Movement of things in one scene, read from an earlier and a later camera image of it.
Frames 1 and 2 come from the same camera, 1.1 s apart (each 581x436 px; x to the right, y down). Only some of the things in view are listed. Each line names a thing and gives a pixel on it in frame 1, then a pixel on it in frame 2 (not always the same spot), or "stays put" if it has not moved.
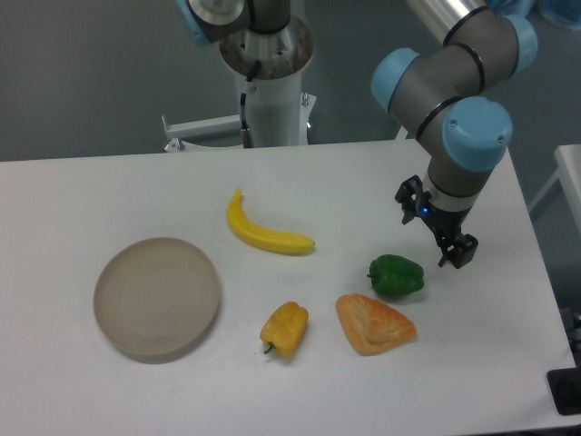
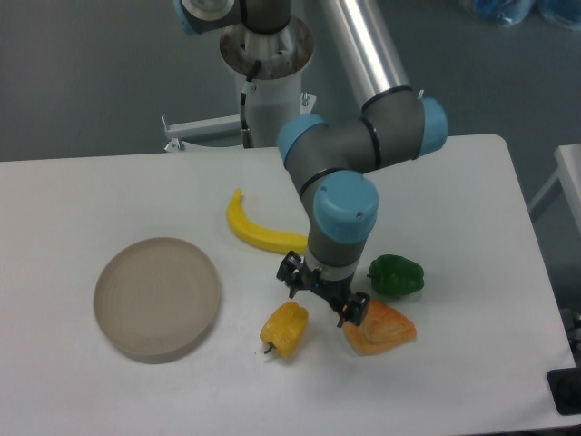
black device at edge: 566,388 stays put
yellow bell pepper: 283,328 stays put
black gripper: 457,247 → 336,292
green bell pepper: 396,275 stays put
